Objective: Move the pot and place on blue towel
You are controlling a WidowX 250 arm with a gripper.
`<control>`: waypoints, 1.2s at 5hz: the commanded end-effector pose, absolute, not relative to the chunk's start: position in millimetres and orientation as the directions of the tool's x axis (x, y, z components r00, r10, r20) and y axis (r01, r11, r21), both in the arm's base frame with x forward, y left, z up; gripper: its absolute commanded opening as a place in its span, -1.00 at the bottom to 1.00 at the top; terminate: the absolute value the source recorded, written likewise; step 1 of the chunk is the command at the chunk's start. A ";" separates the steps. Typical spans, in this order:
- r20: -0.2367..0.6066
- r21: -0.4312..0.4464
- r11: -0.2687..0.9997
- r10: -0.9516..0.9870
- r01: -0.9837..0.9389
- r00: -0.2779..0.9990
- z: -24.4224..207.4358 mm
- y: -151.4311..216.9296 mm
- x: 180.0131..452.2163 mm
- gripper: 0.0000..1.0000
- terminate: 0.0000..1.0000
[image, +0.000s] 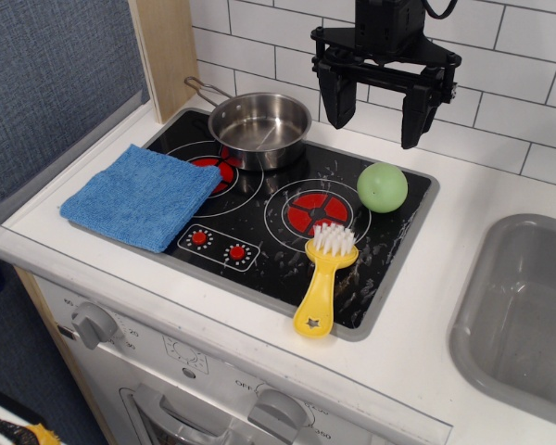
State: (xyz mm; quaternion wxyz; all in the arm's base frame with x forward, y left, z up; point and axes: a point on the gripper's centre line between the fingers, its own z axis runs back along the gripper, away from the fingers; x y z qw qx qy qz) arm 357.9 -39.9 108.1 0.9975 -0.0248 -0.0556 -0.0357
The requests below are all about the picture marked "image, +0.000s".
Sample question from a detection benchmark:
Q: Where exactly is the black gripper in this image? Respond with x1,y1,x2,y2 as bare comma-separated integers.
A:
311,1,461,149

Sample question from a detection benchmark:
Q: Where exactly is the small stainless steel pot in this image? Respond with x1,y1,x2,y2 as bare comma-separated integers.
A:
184,76,312,172

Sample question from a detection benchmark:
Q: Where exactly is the folded blue towel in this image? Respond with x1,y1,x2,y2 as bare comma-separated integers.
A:
60,145,221,253

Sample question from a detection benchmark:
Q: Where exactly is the green ball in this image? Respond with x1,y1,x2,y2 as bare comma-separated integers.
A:
357,162,409,213

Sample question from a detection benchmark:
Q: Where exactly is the yellow dish brush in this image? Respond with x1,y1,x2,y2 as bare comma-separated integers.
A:
293,222,359,338

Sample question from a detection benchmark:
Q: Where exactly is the black toy stovetop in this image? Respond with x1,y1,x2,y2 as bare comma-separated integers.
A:
145,108,439,341

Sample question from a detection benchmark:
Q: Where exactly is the grey sink basin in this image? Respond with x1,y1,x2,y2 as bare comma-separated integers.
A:
449,214,556,425

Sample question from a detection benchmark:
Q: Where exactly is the grey right oven knob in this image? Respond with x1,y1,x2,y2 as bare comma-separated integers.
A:
247,389,308,444

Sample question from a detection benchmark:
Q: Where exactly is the grey oven knob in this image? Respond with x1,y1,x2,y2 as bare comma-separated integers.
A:
71,302,118,350
247,389,308,444

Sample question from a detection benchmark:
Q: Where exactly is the white toy oven front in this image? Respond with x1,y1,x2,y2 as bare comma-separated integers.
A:
37,279,451,444

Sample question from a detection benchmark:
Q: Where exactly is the grey left oven knob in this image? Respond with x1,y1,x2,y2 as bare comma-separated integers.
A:
71,302,118,350

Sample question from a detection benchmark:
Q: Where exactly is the yellow object bottom left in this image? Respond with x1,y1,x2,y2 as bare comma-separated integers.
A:
19,424,62,445

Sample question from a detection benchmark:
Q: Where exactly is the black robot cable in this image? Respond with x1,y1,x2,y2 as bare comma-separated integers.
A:
421,0,461,20

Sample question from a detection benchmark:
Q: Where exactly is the wooden side post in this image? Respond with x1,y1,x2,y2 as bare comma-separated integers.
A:
128,0,198,123

